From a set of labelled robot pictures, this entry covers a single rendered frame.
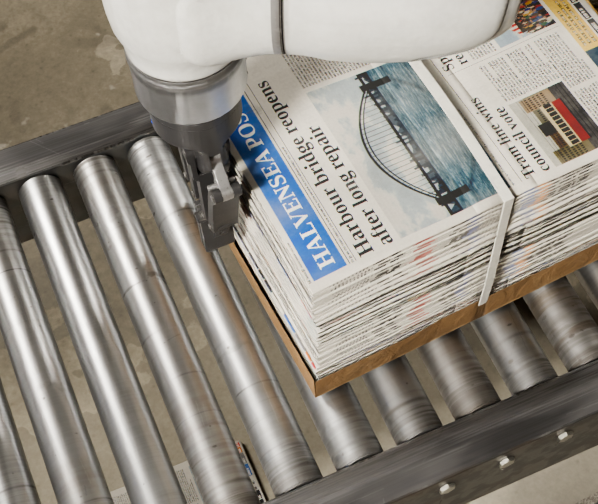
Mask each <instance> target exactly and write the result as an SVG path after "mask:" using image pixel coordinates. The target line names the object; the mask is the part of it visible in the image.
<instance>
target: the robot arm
mask: <svg viewBox="0 0 598 504"><path fill-rule="evenodd" d="M102 2H103V6H104V9H105V13H106V15H107V18H108V20H109V23H110V25H111V28H112V30H113V32H114V34H115V35H116V37H117V38H118V40H119V41H120V42H121V44H122V45H123V46H124V52H125V57H126V60H127V63H128V65H129V68H130V72H131V76H132V80H133V85H134V89H135V93H136V95H137V98H138V100H139V101H140V103H141V104H142V105H143V107H144V108H145V109H146V110H147V111H148V112H149V114H150V119H151V122H152V125H153V128H154V129H155V131H156V133H157V134H158V135H159V136H160V137H161V138H162V139H163V140H164V141H166V142H167V143H169V144H171V145H173V146H175V147H178V150H179V154H180V158H181V162H182V165H183V169H184V170H183V171H184V172H183V174H184V176H185V178H186V179H187V180H190V183H191V190H192V191H191V193H192V196H194V198H195V199H198V198H199V200H196V201H194V207H195V213H194V215H195V218H196V220H197V223H198V228H199V233H200V239H201V242H202V244H203V246H204V248H205V250H206V252H209V251H212V250H215V249H217V248H220V247H222V246H225V245H228V244H230V243H233V242H235V237H234V230H233V225H234V224H237V223H238V211H239V196H240V195H242V194H243V193H242V190H243V188H242V185H241V184H240V183H239V182H238V181H236V180H235V177H234V176H232V177H230V178H227V175H226V171H227V170H228V169H229V168H230V161H229V154H228V152H229V150H230V148H231V147H230V140H229V137H230V136H231V135H232V134H233V132H234V131H235V130H236V128H237V127H238V125H239V123H240V120H241V116H242V101H241V97H242V95H243V93H244V91H245V88H246V85H247V79H248V75H247V74H248V71H247V64H246V59H247V58H248V57H254V56H261V55H271V54H288V55H300V56H309V57H314V58H318V59H323V60H327V61H338V62H353V63H398V62H413V61H419V60H426V59H434V58H440V57H445V56H450V55H455V54H459V53H463V52H466V51H469V50H472V49H474V48H476V47H479V46H481V45H483V44H485V43H487V42H490V41H492V40H494V39H495V38H497V37H499V36H500V35H502V34H503V33H505V32H506V31H508V30H509V29H510V28H511V27H512V25H513V23H514V21H515V19H516V17H517V14H518V11H519V7H520V4H521V0H102Z"/></svg>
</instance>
